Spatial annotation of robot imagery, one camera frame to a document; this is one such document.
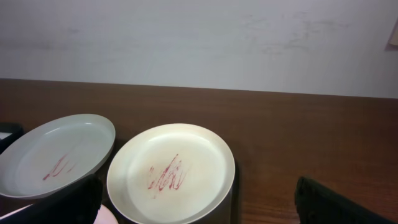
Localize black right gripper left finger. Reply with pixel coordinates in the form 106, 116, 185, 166
1, 174, 103, 224

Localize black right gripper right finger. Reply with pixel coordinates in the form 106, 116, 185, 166
294, 177, 394, 224

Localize pale green plate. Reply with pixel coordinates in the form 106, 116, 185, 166
1, 114, 116, 199

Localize cream white plate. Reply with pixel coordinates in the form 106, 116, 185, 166
106, 123, 236, 223

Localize brown plastic tray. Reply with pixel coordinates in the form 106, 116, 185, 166
96, 138, 241, 224

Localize wall control panel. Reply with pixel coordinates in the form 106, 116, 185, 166
384, 22, 397, 51

